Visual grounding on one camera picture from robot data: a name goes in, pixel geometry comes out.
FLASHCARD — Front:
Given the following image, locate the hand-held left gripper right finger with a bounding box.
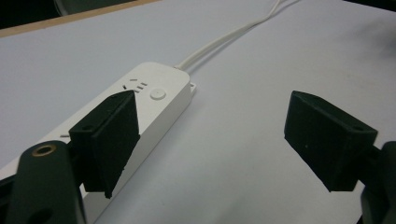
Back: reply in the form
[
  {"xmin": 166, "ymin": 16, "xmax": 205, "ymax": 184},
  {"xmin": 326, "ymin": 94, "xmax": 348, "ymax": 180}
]
[{"xmin": 283, "ymin": 90, "xmax": 379, "ymax": 193}]

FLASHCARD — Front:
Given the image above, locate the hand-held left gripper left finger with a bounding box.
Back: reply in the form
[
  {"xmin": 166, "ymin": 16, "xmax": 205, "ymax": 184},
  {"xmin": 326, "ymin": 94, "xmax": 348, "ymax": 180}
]
[{"xmin": 68, "ymin": 90, "xmax": 141, "ymax": 200}]

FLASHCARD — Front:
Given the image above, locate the white power strip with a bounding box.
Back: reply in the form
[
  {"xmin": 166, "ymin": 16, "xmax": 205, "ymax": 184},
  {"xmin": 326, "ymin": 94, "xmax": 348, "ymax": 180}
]
[{"xmin": 0, "ymin": 61, "xmax": 198, "ymax": 224}]

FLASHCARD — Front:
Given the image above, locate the white power strip cable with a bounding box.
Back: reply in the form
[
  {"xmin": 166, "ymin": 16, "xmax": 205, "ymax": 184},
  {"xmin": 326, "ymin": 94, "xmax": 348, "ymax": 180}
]
[{"xmin": 174, "ymin": 0, "xmax": 285, "ymax": 70}]

